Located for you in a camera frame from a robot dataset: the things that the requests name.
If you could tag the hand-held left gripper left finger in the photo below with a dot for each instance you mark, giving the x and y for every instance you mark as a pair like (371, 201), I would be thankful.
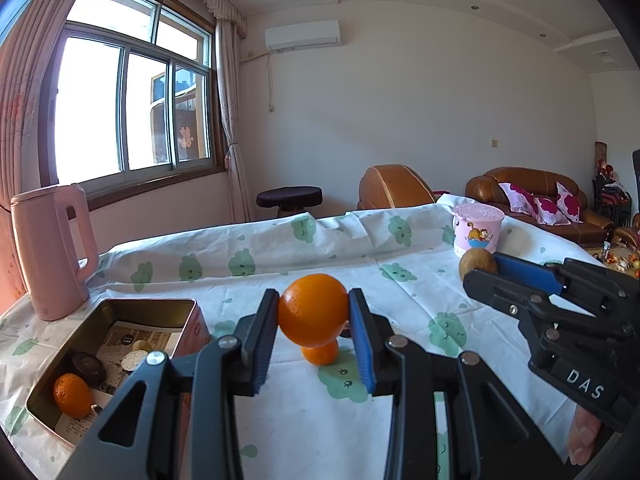
(264, 345)

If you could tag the large orange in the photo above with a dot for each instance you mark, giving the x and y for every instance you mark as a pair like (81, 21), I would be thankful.
(72, 395)

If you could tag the brown leather sofa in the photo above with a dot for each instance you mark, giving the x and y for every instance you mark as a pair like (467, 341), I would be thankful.
(525, 177)

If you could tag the dark brown round fruit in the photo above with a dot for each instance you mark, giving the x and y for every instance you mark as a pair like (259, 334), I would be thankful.
(87, 370)

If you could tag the dark round stool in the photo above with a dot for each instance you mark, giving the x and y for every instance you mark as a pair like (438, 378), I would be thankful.
(290, 196)

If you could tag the pale pink curtain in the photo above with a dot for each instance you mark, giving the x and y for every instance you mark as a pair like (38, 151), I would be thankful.
(25, 110)
(232, 125)

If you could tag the floral pink pillow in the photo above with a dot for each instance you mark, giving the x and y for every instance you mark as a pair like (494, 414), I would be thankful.
(570, 202)
(550, 212)
(517, 197)

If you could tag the pink kettle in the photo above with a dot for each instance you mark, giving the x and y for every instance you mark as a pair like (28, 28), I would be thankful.
(50, 260)

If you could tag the pink window sticker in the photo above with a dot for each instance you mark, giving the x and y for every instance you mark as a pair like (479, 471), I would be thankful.
(186, 137)

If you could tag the small yellow-brown fruit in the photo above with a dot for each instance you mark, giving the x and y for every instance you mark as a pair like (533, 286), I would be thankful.
(475, 264)

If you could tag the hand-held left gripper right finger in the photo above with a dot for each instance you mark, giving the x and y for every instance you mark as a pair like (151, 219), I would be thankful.
(361, 345)

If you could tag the printed paper leaflet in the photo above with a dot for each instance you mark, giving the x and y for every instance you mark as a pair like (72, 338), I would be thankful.
(120, 340)

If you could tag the pink metal tin box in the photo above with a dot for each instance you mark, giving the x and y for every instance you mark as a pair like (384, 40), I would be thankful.
(195, 332)

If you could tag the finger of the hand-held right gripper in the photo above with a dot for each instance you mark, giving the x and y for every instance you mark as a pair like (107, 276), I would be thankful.
(525, 270)
(495, 287)

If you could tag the dark metal rack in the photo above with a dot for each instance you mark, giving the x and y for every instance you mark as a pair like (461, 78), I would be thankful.
(610, 185)

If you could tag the pink cartoon cup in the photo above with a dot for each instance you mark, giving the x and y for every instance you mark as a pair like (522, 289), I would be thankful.
(475, 232)

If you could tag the brown leather armchair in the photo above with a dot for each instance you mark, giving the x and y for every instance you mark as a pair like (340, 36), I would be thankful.
(627, 240)
(395, 185)

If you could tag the sliding window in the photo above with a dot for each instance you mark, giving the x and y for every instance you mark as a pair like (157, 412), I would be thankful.
(90, 110)

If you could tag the white air conditioner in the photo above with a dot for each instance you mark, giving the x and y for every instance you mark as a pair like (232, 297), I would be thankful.
(302, 35)

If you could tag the cluttered low table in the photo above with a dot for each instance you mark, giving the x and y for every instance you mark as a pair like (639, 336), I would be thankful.
(617, 260)

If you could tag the person's right hand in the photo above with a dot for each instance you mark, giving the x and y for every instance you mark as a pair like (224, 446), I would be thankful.
(585, 435)

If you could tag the small orange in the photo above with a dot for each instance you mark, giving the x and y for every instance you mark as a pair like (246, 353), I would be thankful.
(312, 310)
(320, 354)

